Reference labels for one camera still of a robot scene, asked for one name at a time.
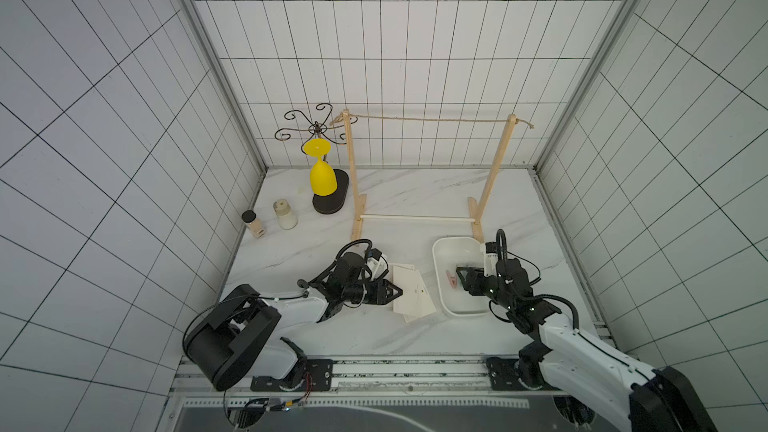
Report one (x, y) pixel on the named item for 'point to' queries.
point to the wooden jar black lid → (255, 224)
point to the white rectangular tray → (449, 254)
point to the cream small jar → (287, 219)
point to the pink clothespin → (452, 280)
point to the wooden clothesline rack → (477, 209)
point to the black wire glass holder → (323, 205)
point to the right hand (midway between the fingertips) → (463, 263)
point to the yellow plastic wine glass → (322, 174)
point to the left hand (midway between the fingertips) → (393, 296)
